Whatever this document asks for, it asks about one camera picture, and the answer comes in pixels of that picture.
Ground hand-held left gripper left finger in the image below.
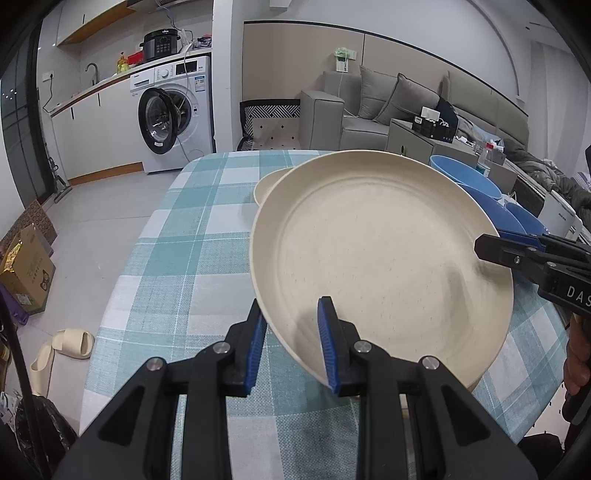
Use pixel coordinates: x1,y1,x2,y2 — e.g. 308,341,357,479
69,299,269,480

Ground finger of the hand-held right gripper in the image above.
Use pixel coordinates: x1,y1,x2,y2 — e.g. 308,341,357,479
475,234,551,283
498,229,591,265

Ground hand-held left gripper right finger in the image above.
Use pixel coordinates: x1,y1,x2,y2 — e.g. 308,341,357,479
316,296,539,480

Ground blue ceramic bowl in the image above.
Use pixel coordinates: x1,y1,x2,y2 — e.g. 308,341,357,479
462,185,527,234
503,202,549,236
429,154,502,200

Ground cream round plate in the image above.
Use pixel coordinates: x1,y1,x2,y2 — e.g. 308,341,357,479
253,167,293,206
249,150,515,395

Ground person's right hand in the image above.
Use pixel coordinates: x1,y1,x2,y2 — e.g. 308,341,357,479
564,316,591,398

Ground white electric kettle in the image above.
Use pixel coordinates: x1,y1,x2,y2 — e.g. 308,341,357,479
538,189,585,241

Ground grey blanket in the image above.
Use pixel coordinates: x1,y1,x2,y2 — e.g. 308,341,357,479
503,138,591,208

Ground clear plastic water bottle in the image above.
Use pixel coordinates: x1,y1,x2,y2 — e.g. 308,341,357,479
476,144,495,177

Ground teal checked tablecloth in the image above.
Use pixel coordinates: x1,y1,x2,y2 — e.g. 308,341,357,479
78,150,571,480

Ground black cardboard box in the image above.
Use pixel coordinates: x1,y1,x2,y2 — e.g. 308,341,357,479
412,115,458,141

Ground grey nightstand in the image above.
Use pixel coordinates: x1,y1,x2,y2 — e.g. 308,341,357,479
387,117,478,169

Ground grey sofa cushion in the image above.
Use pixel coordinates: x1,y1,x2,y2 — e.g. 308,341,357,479
358,65,400,121
374,73,441,126

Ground beige slipper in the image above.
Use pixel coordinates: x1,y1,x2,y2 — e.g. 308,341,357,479
30,344,56,398
52,328,95,360

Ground grey sofa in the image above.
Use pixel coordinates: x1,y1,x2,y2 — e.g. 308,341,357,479
300,69,529,153

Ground black trash bag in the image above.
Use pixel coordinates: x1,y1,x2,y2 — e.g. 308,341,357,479
16,394,77,462

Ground black and white patterned mat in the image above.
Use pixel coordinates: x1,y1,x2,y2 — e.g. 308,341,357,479
238,99,303,152

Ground brown cardboard box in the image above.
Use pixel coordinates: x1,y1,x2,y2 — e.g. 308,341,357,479
0,224,56,315

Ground white washing machine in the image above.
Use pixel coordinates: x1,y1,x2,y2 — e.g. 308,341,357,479
128,54,217,175

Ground purple bag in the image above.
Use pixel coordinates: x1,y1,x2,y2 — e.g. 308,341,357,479
0,281,31,326

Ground patterned brown board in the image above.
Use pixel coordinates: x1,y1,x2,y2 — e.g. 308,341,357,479
0,198,58,257

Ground upright vacuum cleaner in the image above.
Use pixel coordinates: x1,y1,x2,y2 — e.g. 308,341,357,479
46,143,72,204

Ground white kitchen counter cabinet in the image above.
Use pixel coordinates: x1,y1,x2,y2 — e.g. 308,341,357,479
50,74,144,185

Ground black pressure cooker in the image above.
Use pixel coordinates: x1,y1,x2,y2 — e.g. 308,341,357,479
143,28,181,63

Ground dark glass door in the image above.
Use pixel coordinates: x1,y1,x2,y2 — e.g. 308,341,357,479
0,37,47,204

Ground white upper cabinets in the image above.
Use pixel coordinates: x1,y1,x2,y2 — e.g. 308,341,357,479
55,0,153,47

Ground wall socket with green plug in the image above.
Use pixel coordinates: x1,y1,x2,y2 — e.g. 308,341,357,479
332,46,357,73

